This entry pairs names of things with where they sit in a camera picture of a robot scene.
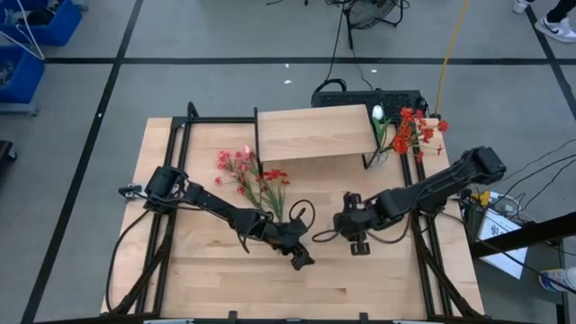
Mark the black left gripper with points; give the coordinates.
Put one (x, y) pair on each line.
(281, 231)

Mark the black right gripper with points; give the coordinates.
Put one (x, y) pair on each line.
(355, 220)

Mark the clear textured glass vase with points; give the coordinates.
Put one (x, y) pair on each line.
(378, 158)

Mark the small red flower bunch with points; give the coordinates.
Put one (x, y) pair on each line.
(274, 175)

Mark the wooden shelf with black legs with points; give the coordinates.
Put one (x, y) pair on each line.
(315, 132)

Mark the large red flower bunch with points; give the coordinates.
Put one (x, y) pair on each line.
(409, 135)

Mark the pink artificial flower bunch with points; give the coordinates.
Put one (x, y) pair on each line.
(234, 162)

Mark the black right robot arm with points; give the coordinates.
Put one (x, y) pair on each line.
(441, 184)

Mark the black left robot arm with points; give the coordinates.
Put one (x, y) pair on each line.
(207, 202)

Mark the black power strip box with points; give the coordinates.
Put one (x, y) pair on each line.
(333, 99)

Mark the yellow power plug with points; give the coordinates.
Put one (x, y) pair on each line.
(483, 198)

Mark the white box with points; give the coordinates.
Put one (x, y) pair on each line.
(499, 243)

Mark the black metal beam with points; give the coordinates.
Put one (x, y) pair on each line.
(517, 238)

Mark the black floor fan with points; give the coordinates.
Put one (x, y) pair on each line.
(373, 13)

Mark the person's white shoe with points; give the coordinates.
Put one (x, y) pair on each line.
(555, 30)
(521, 5)

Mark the person's leg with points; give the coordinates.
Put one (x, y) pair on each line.
(562, 9)

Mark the black stand foot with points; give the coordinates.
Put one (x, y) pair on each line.
(6, 150)

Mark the blue plastic bin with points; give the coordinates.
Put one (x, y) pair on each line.
(49, 22)
(20, 76)

